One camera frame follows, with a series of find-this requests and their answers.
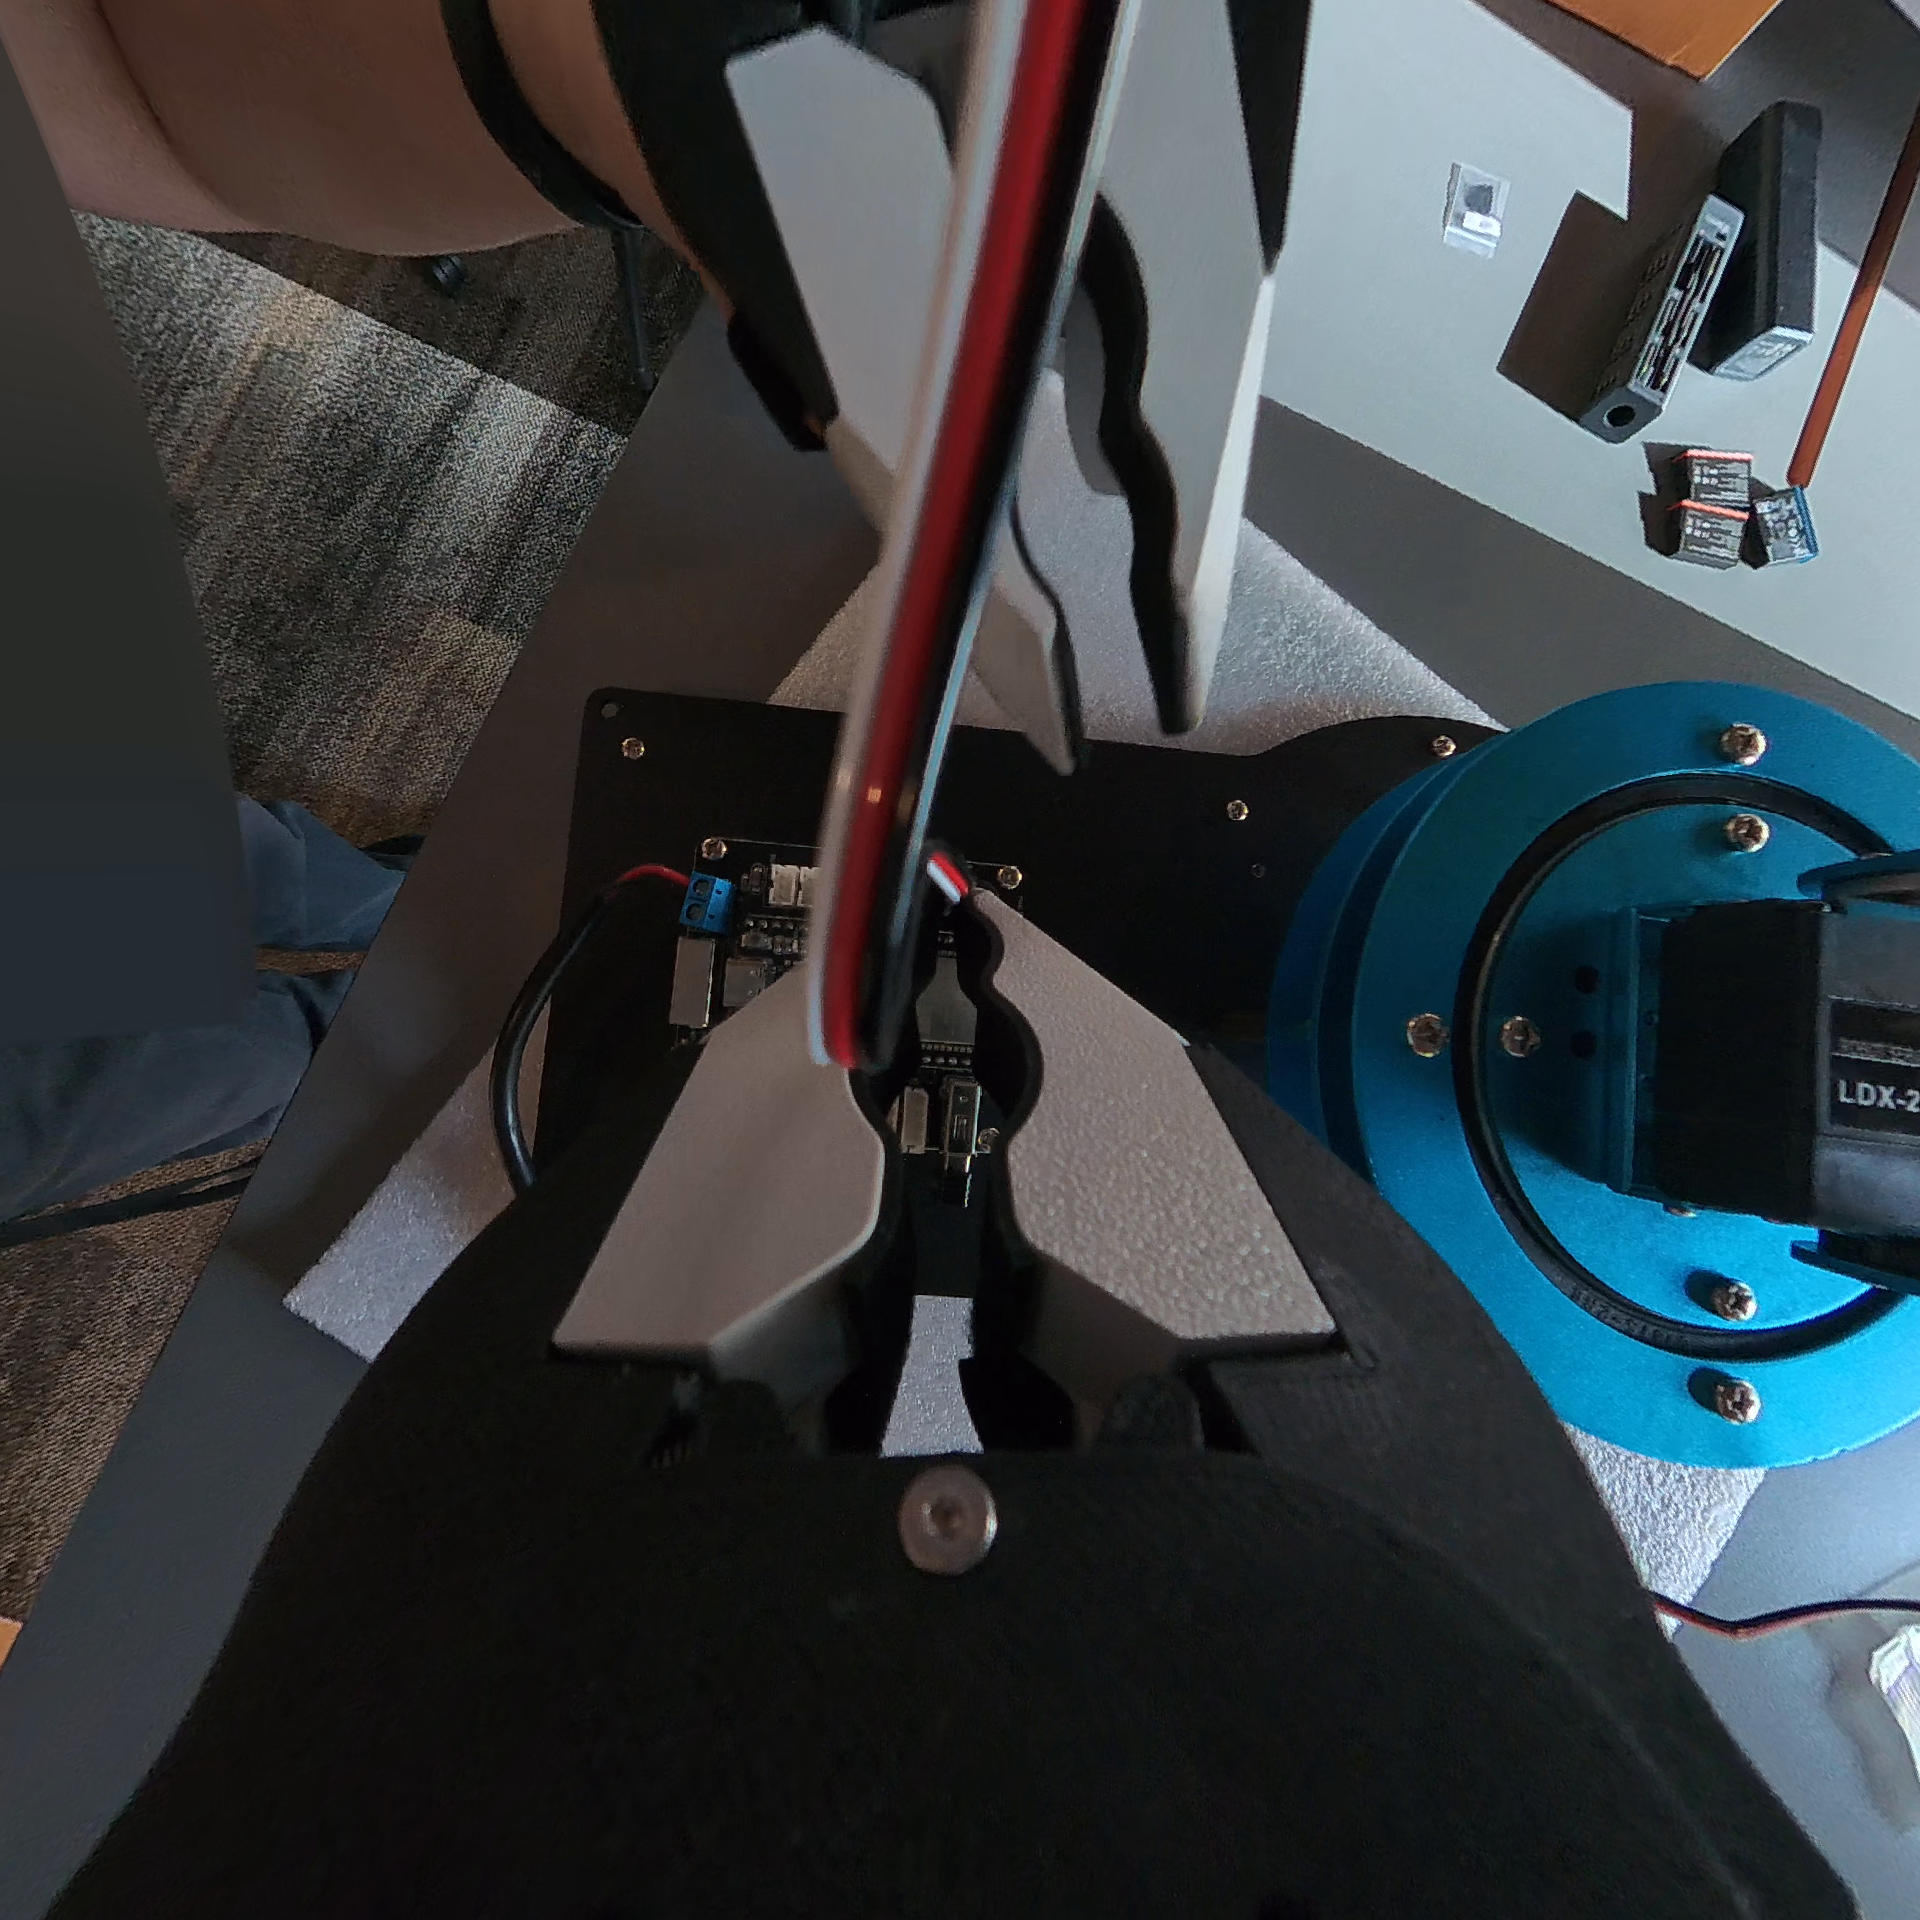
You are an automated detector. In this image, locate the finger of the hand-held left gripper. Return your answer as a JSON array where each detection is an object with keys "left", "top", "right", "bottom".
[
  {"left": 1058, "top": 0, "right": 1282, "bottom": 738},
  {"left": 724, "top": 31, "right": 1092, "bottom": 775}
]

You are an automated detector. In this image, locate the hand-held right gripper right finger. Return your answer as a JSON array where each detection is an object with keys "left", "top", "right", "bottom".
[{"left": 964, "top": 887, "right": 1340, "bottom": 1430}]

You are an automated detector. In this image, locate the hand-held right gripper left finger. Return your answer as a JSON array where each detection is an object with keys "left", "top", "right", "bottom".
[{"left": 553, "top": 959, "right": 891, "bottom": 1413}]

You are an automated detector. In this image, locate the white red black cable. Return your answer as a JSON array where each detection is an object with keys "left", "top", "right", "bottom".
[{"left": 809, "top": 0, "right": 1128, "bottom": 1074}]

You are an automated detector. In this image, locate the blue toy robot arm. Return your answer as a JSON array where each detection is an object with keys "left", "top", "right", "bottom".
[{"left": 532, "top": 681, "right": 1920, "bottom": 1478}]

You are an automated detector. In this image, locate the black control circuit board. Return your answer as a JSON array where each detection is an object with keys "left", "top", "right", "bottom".
[{"left": 668, "top": 839, "right": 1038, "bottom": 1201}]

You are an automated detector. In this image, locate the person's left forearm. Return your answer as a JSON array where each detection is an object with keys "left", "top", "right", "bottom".
[{"left": 82, "top": 0, "right": 503, "bottom": 262}]

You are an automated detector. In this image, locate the person's left hand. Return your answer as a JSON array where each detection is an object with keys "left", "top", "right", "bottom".
[{"left": 516, "top": 0, "right": 738, "bottom": 292}]

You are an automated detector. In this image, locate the white table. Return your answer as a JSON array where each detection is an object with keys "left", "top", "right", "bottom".
[{"left": 1251, "top": 0, "right": 1920, "bottom": 716}]

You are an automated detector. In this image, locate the white foam sheet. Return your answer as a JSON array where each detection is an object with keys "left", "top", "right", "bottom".
[{"left": 282, "top": 508, "right": 1775, "bottom": 1612}]

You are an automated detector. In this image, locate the black wristband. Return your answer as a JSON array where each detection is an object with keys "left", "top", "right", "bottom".
[{"left": 438, "top": 0, "right": 682, "bottom": 241}]

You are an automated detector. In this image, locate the grey perforated adapter box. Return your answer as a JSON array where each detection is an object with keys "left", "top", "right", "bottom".
[{"left": 1573, "top": 195, "right": 1750, "bottom": 452}]

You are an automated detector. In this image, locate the person's trouser leg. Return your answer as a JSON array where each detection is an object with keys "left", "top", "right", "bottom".
[{"left": 0, "top": 794, "right": 410, "bottom": 1218}]

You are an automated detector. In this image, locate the black rectangular box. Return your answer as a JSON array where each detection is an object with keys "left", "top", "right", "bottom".
[{"left": 1688, "top": 100, "right": 1825, "bottom": 378}]

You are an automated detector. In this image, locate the brown cardboard sheet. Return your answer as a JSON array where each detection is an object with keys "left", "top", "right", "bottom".
[{"left": 1550, "top": 0, "right": 1793, "bottom": 81}]

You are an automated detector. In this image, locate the orange brown stick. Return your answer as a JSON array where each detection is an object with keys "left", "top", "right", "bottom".
[{"left": 1791, "top": 150, "right": 1920, "bottom": 490}]

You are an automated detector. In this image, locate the black power cable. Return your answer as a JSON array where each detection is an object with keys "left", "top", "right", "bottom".
[{"left": 489, "top": 867, "right": 709, "bottom": 1189}]

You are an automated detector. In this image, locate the thin red black connector cable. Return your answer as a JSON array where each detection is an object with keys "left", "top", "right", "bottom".
[{"left": 1650, "top": 1594, "right": 1920, "bottom": 1641}]

